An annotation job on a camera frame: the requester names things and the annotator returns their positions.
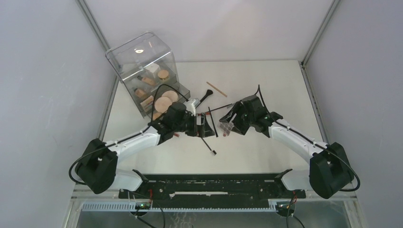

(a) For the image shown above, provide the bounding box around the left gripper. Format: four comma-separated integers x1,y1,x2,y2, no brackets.
173,112,214,138

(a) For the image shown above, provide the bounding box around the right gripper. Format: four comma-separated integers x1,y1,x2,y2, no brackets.
220,101,255,136

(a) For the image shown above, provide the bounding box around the grey square sponge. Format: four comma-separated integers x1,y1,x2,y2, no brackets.
218,122,234,136

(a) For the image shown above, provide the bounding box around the black brow brush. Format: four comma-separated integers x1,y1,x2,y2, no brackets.
201,138,217,156

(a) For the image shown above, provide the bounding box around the peach square compact case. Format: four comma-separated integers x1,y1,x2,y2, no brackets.
140,95,154,112

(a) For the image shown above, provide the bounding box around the small foundation bottle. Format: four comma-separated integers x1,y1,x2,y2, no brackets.
134,88,147,99

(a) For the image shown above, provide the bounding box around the white cube container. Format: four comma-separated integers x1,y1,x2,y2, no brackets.
145,63,161,76

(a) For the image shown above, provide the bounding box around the clear acrylic organizer box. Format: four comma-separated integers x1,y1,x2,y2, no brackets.
106,32,190,117

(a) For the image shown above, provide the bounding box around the round beige powder puff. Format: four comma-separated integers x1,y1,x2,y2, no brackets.
162,90,179,103

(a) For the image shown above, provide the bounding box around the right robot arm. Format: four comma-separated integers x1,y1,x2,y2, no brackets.
219,95,357,199

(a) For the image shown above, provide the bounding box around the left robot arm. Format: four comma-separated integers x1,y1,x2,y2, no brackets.
69,102,217,198

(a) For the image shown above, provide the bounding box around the long thin black brush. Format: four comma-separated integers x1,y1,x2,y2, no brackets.
209,103,233,112

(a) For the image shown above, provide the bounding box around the black powder brush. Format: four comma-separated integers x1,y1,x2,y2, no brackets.
200,89,213,103

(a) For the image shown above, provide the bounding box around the wooden stick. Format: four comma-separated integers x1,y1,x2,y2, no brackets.
206,82,228,97

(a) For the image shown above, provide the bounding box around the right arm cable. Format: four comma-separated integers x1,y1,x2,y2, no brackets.
255,84,362,192

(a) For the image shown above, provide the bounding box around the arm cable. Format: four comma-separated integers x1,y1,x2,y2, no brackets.
255,84,362,192
68,84,190,186

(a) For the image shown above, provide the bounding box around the black mounting rail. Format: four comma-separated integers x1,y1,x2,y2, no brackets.
118,173,306,210

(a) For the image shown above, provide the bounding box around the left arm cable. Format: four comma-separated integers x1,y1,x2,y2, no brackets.
68,84,190,186

